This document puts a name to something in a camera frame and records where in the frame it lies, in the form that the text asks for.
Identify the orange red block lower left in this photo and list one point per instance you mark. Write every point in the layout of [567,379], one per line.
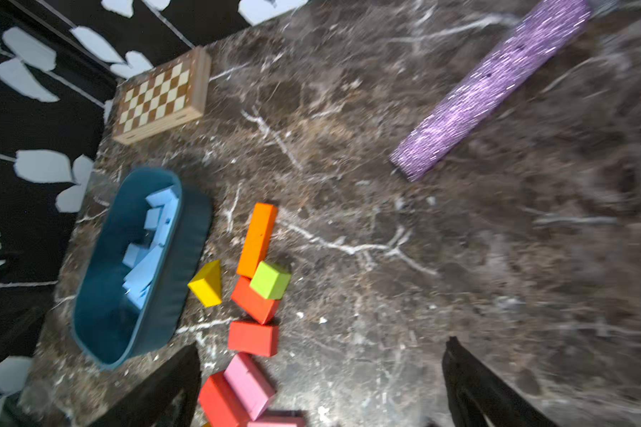
[220,404]

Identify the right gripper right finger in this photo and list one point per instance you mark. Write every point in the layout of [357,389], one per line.
[478,397]

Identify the small yellow block left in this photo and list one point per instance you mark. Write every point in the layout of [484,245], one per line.
[206,285]

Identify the purple glitter microphone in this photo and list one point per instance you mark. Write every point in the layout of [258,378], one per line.
[538,36]

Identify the lime green cube block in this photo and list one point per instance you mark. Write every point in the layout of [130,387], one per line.
[270,281]

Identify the dark teal plastic tray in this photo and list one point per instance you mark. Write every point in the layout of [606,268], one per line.
[105,325]

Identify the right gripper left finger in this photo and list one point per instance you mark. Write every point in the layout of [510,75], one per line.
[168,397]

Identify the pink block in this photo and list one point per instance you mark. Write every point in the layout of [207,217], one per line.
[255,393]

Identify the red orange block stack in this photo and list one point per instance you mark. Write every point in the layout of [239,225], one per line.
[257,334]

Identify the long orange block upper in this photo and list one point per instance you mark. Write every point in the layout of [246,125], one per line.
[257,240]

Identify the wooden chess board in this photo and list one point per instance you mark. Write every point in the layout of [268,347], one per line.
[171,95]

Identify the light blue block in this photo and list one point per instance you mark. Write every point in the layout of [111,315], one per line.
[143,258]

